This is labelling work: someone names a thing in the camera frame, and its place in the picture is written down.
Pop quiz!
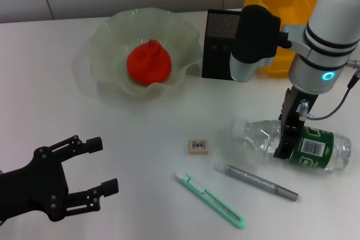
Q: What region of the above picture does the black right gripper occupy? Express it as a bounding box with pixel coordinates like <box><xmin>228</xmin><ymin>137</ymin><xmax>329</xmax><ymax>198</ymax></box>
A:
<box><xmin>273</xmin><ymin>84</ymin><xmax>319</xmax><ymax>162</ymax></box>

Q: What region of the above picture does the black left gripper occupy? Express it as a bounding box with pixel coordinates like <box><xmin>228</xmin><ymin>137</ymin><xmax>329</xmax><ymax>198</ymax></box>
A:
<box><xmin>0</xmin><ymin>134</ymin><xmax>120</xmax><ymax>223</ymax></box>

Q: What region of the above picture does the clear green-label water bottle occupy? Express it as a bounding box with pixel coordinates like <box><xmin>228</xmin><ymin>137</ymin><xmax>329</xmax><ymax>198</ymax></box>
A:
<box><xmin>232</xmin><ymin>119</ymin><xmax>352</xmax><ymax>173</ymax></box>

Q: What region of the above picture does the green utility knife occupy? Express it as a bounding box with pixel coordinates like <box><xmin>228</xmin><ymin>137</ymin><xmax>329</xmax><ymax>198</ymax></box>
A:
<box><xmin>175</xmin><ymin>170</ymin><xmax>247</xmax><ymax>229</ymax></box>

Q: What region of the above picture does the orange fruit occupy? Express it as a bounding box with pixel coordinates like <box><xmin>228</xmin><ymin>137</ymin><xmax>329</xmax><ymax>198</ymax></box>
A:
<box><xmin>126</xmin><ymin>39</ymin><xmax>172</xmax><ymax>86</ymax></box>

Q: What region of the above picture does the grey marker pen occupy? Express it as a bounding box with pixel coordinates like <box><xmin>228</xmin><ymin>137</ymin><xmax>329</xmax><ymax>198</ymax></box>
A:
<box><xmin>213</xmin><ymin>162</ymin><xmax>299</xmax><ymax>203</ymax></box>

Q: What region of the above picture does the beige eraser with barcode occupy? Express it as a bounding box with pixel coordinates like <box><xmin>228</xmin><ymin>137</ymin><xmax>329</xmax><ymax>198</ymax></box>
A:
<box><xmin>187</xmin><ymin>139</ymin><xmax>210</xmax><ymax>155</ymax></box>

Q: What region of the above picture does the green glass fruit bowl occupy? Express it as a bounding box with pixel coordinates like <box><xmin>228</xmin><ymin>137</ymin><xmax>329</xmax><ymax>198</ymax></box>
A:
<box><xmin>89</xmin><ymin>6</ymin><xmax>203</xmax><ymax>101</ymax></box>

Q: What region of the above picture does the black mesh trash can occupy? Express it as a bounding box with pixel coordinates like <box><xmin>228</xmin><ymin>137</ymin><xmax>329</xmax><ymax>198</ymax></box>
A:
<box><xmin>201</xmin><ymin>8</ymin><xmax>245</xmax><ymax>81</ymax></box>

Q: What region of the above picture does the right arm gripper cable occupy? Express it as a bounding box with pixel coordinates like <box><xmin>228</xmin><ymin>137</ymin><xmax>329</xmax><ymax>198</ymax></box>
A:
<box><xmin>298</xmin><ymin>58</ymin><xmax>360</xmax><ymax>120</ymax></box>

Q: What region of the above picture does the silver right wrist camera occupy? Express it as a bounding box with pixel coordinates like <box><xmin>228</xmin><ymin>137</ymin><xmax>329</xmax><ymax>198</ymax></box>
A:
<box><xmin>229</xmin><ymin>4</ymin><xmax>282</xmax><ymax>83</ymax></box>

